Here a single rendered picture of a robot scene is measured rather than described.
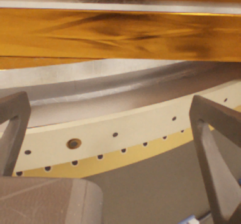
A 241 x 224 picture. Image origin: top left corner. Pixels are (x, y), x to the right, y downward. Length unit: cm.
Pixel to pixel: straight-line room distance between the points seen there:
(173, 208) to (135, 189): 8
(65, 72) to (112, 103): 6
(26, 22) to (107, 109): 11
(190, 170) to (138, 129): 17
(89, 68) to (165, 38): 8
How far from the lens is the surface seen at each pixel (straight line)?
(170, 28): 22
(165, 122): 25
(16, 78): 22
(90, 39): 22
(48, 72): 22
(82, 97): 25
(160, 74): 28
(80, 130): 20
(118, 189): 32
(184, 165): 36
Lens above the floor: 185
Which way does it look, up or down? 36 degrees down
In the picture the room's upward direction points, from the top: 2 degrees clockwise
